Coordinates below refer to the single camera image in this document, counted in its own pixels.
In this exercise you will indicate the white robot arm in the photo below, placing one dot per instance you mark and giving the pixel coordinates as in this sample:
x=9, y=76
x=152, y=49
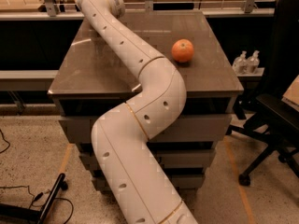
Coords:
x=143, y=191

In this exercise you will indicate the top grey drawer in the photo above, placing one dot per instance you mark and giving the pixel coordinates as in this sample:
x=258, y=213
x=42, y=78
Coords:
x=194, y=128

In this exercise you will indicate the grey drawer cabinet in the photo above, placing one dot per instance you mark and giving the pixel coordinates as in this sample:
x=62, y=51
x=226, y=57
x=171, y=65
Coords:
x=92, y=79

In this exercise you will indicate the orange fruit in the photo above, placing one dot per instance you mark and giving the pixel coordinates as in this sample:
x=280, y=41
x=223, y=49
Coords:
x=182, y=51

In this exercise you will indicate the clear pump bottle left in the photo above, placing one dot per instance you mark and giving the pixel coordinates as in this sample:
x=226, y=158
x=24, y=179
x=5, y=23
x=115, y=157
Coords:
x=239, y=63

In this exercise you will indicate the clear pump bottle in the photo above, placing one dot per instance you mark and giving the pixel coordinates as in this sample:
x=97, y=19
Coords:
x=239, y=63
x=253, y=62

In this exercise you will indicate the clear pump bottle right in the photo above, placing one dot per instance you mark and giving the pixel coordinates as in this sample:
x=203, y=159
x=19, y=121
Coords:
x=253, y=62

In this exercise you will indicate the black office chair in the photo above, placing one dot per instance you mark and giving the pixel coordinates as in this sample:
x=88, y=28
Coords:
x=275, y=122

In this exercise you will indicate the metal railing frame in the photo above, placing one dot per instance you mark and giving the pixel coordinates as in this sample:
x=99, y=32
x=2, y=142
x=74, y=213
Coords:
x=249, y=0

